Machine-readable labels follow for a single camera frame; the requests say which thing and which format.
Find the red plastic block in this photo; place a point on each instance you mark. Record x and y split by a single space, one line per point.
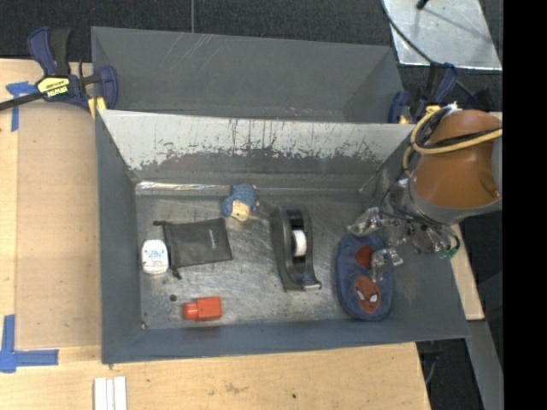
205 308

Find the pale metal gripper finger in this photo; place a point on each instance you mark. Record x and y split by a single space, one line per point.
386 258
371 219

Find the pale wood flat board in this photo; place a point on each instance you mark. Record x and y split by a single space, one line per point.
55 229

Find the grey metal bin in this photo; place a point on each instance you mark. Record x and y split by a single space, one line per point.
256 79

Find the black tape dispenser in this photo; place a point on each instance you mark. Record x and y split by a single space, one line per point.
295 267

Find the blue toy figure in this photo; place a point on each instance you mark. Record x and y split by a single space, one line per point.
240 201

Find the blue slipper with red mask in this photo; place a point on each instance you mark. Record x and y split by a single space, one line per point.
357 280

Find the small white container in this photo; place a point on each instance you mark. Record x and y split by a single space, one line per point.
154 256

